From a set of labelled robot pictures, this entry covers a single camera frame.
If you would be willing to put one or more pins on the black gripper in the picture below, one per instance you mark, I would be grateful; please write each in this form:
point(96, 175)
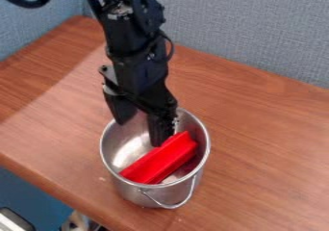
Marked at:
point(135, 87)

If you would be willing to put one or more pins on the red rectangular block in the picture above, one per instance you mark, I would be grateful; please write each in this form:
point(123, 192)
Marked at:
point(162, 160)

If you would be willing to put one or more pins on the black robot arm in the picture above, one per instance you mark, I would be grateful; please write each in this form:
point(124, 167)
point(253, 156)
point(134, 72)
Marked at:
point(139, 50)

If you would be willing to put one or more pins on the grey box under table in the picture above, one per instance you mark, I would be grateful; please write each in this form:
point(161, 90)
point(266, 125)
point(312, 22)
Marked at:
point(12, 222)

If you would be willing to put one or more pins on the metal pot with handle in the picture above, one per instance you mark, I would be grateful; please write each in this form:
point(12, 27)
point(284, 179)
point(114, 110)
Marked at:
point(126, 143)

